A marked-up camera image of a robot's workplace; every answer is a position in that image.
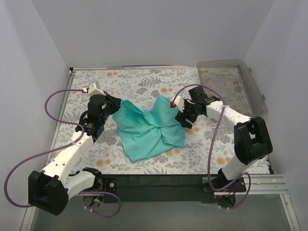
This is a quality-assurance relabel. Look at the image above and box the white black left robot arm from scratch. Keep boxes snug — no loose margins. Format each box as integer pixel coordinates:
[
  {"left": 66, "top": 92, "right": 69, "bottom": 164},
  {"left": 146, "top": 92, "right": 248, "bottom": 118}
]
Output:
[{"left": 28, "top": 91, "right": 121, "bottom": 215}]

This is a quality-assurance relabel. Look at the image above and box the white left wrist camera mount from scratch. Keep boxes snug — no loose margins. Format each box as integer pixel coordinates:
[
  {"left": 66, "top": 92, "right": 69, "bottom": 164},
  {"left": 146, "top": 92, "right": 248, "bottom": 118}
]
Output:
[{"left": 82, "top": 82, "right": 106, "bottom": 97}]

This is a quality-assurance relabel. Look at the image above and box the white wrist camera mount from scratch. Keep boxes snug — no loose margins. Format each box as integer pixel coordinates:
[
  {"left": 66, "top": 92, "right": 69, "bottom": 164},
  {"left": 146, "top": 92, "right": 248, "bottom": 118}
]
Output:
[
  {"left": 170, "top": 95, "right": 185, "bottom": 112},
  {"left": 82, "top": 82, "right": 106, "bottom": 97}
]

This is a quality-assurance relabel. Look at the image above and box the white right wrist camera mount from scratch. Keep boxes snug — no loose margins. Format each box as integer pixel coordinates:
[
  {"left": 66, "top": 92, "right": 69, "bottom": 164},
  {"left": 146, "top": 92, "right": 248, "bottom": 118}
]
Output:
[{"left": 170, "top": 95, "right": 185, "bottom": 112}]

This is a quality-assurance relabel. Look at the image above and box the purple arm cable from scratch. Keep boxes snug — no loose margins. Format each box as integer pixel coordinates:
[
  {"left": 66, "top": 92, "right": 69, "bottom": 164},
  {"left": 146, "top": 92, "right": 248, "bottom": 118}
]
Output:
[
  {"left": 172, "top": 84, "right": 253, "bottom": 210},
  {"left": 4, "top": 88, "right": 121, "bottom": 218}
]

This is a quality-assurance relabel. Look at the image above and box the aluminium frame rail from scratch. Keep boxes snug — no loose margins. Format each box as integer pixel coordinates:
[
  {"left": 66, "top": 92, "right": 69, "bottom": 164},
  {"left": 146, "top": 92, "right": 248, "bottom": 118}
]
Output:
[{"left": 214, "top": 174, "right": 289, "bottom": 195}]

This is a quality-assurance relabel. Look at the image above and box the teal t shirt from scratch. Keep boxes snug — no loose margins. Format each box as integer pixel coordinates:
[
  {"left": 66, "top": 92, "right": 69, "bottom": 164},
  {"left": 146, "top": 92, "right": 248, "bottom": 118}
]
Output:
[{"left": 113, "top": 95, "right": 185, "bottom": 162}]

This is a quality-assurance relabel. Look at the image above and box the clear plastic bin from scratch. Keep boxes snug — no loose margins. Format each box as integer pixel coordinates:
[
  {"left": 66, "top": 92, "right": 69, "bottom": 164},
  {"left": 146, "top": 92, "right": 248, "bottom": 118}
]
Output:
[{"left": 196, "top": 59, "right": 268, "bottom": 117}]

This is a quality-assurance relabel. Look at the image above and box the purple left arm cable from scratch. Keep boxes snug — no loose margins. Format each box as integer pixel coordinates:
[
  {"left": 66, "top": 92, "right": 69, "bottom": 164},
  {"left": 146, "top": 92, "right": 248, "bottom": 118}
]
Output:
[{"left": 4, "top": 88, "right": 121, "bottom": 218}]

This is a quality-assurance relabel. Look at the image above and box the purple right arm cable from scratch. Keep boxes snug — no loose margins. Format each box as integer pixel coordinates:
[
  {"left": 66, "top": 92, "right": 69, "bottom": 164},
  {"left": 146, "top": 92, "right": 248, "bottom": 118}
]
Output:
[{"left": 172, "top": 84, "right": 253, "bottom": 210}]

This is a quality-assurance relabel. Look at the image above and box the floral patterned table mat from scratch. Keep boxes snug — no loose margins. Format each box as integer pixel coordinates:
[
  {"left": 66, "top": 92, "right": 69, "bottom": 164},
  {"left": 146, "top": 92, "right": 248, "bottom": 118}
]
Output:
[{"left": 47, "top": 67, "right": 275, "bottom": 175}]

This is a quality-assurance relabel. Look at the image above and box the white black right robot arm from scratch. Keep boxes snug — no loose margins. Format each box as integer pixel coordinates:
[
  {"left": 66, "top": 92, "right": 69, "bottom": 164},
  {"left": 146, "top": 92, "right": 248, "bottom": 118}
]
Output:
[{"left": 170, "top": 84, "right": 273, "bottom": 192}]

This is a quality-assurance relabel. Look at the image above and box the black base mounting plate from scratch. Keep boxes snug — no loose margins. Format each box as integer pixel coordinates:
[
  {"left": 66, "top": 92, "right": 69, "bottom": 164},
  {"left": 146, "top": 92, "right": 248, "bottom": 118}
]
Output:
[{"left": 81, "top": 175, "right": 247, "bottom": 204}]

